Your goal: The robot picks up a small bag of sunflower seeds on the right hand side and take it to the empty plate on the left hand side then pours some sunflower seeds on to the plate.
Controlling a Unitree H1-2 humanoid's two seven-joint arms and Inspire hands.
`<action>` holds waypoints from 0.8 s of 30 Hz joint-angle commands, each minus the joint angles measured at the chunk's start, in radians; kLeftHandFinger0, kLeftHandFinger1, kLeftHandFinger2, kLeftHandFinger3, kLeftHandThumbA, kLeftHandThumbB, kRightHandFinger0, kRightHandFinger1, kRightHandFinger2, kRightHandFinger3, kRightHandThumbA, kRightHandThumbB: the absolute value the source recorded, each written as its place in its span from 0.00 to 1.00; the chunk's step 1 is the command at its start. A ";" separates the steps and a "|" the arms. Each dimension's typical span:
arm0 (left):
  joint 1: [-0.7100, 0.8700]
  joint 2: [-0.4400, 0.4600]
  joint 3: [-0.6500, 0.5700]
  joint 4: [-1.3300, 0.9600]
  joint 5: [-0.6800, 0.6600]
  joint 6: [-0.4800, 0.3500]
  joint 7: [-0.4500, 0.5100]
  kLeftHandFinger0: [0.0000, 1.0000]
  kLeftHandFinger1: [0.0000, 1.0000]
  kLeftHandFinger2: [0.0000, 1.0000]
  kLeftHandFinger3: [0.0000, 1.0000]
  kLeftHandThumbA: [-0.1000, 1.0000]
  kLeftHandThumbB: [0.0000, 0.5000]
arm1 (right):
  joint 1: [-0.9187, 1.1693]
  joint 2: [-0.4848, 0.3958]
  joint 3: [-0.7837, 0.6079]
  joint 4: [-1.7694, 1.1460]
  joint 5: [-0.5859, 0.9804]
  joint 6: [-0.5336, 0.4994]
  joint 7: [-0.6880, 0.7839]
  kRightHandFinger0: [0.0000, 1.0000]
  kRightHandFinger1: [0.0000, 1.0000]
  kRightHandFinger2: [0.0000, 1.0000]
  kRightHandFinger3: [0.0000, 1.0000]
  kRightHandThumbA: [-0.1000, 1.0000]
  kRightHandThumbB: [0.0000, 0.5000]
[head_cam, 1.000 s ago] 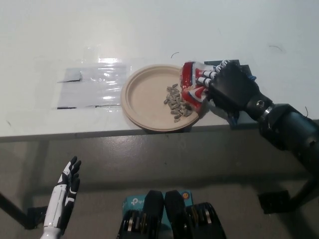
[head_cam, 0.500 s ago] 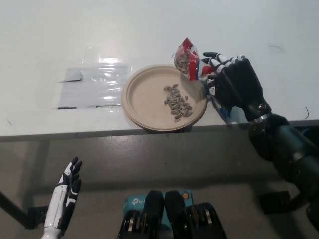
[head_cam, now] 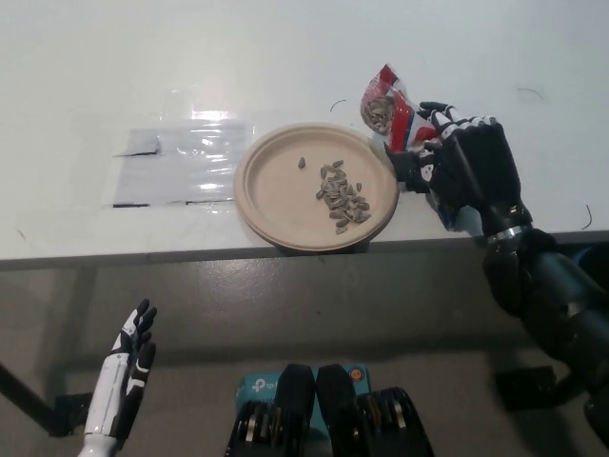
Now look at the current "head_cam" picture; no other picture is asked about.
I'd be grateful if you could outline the teal router box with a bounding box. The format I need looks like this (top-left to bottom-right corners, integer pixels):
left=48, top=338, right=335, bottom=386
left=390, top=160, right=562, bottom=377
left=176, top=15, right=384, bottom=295
left=235, top=364, right=370, bottom=435

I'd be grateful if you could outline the right robot hand black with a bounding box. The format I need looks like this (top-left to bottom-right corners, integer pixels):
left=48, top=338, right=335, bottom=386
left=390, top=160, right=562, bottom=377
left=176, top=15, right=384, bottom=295
left=389, top=100, right=535, bottom=240

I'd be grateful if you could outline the beige paper plate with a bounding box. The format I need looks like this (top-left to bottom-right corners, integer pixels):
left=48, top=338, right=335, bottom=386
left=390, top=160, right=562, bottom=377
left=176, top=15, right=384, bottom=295
left=232, top=122, right=400, bottom=252

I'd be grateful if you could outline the black and blue object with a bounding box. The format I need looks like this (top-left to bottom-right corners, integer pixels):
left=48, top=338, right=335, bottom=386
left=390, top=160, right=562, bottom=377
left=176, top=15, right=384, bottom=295
left=568, top=245, right=609, bottom=275

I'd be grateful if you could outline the clear plastic sheet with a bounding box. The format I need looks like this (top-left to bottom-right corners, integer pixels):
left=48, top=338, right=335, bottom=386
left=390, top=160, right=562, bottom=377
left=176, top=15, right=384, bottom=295
left=102, top=111, right=258, bottom=210

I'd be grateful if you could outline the sunflower seeds bag red blue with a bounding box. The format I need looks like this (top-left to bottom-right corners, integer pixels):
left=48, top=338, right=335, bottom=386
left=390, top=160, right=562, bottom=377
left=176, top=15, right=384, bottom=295
left=358, top=62, right=473, bottom=234

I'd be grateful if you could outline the black table leg with foot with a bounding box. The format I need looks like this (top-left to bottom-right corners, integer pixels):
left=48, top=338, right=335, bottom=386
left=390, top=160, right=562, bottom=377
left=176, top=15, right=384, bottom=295
left=493, top=365, right=594, bottom=412
left=0, top=361, right=96, bottom=439

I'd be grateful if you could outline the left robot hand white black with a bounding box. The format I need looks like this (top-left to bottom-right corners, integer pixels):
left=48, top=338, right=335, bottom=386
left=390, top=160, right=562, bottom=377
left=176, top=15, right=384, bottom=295
left=83, top=298, right=159, bottom=440

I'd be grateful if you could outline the pile of sunflower seeds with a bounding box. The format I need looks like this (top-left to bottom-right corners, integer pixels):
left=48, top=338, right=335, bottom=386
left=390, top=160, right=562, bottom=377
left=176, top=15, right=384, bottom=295
left=314, top=159, right=374, bottom=236

